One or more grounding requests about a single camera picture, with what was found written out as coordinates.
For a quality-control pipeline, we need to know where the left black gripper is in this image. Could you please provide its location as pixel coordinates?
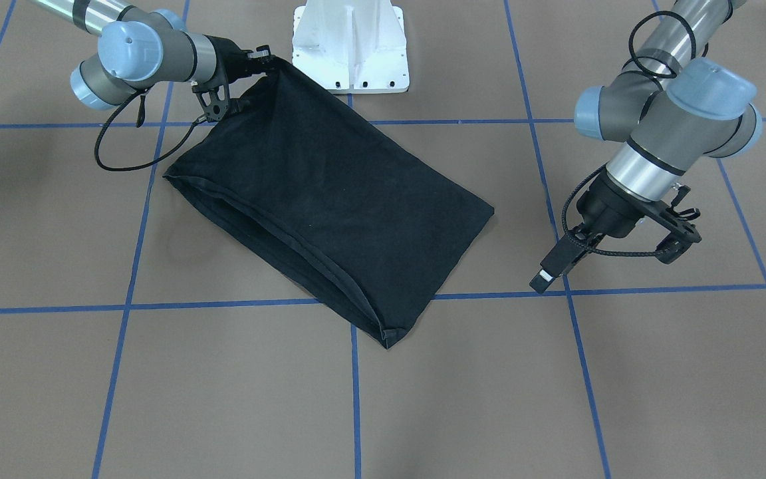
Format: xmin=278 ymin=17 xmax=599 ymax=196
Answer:
xmin=529 ymin=175 xmax=644 ymax=294

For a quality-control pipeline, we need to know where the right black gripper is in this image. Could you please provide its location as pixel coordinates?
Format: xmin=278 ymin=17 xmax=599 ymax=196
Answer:
xmin=213 ymin=37 xmax=277 ymax=84

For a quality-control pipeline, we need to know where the black printed t-shirt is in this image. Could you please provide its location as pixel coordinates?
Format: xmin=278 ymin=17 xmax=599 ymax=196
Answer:
xmin=164 ymin=58 xmax=493 ymax=349

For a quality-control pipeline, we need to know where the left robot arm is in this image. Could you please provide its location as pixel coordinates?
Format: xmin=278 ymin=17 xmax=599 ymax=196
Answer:
xmin=530 ymin=1 xmax=763 ymax=293

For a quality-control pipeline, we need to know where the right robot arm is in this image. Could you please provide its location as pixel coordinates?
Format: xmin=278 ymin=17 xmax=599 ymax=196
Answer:
xmin=37 ymin=1 xmax=273 ymax=122

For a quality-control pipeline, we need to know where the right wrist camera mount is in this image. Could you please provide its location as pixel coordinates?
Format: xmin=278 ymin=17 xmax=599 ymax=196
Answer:
xmin=191 ymin=71 xmax=242 ymax=122

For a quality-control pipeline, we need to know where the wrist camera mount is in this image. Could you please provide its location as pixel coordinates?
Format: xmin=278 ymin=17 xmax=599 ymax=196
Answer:
xmin=191 ymin=71 xmax=242 ymax=122
xmin=642 ymin=183 xmax=702 ymax=264

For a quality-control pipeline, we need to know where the black braided cable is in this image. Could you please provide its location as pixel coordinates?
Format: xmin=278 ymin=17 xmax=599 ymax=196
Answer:
xmin=94 ymin=90 xmax=207 ymax=172

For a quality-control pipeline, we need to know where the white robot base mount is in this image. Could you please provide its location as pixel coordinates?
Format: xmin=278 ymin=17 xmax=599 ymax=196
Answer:
xmin=290 ymin=1 xmax=411 ymax=94

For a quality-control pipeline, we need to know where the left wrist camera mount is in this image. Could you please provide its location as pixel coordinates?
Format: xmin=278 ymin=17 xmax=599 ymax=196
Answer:
xmin=642 ymin=183 xmax=702 ymax=264

